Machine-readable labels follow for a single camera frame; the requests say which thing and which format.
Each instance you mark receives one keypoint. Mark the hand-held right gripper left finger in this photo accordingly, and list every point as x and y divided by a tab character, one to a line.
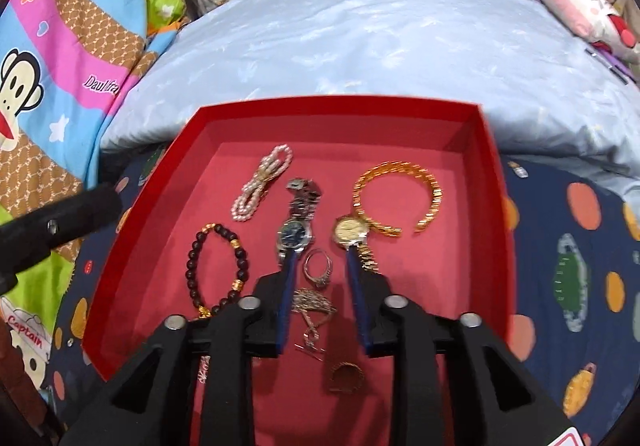
285	296

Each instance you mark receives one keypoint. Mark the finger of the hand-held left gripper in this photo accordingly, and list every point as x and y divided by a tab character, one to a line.
75	216

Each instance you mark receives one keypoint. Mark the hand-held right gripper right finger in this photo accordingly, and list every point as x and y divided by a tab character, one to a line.
357	296

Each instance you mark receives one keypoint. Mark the silver wristwatch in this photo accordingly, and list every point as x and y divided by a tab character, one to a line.
296	230

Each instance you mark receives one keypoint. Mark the gold wristwatch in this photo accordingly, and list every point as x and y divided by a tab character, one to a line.
346	229

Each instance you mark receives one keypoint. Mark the red jewelry box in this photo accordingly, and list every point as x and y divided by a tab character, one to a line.
425	276

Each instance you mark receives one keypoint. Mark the hoop earring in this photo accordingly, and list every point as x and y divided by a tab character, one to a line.
345	365

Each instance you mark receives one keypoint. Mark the gold bangle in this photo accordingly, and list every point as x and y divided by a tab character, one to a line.
435	196

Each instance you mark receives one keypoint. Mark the colourful cartoon print blanket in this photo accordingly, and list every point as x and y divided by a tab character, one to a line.
60	50

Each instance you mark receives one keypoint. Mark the navy planet print blanket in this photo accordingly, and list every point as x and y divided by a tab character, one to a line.
550	251

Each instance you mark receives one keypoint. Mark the light blue pillow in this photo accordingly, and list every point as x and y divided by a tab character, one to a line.
375	40

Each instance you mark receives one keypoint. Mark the pink plush toy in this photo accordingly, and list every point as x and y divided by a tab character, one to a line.
565	0

